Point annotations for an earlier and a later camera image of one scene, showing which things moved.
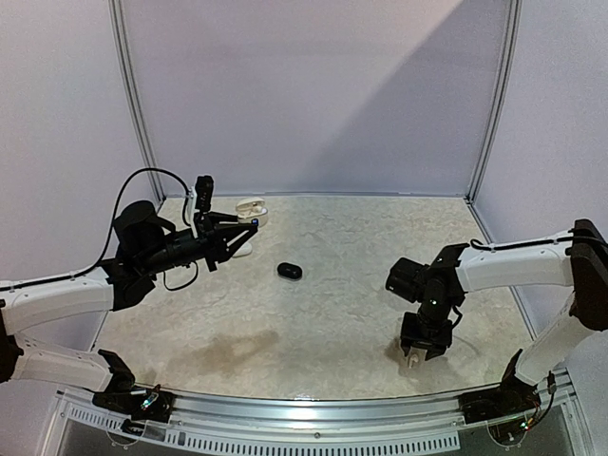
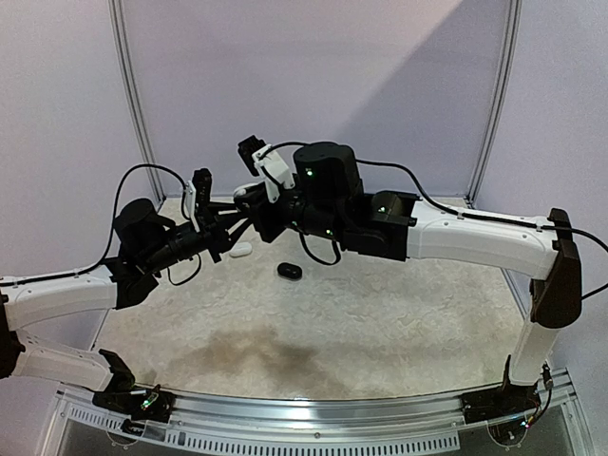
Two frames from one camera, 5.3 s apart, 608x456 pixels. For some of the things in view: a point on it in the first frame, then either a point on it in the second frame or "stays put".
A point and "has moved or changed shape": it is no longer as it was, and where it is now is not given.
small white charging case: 252,208 has moved or changed shape
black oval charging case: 290,271 stays put
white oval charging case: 244,250 stays put
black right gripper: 425,340 -> 263,215
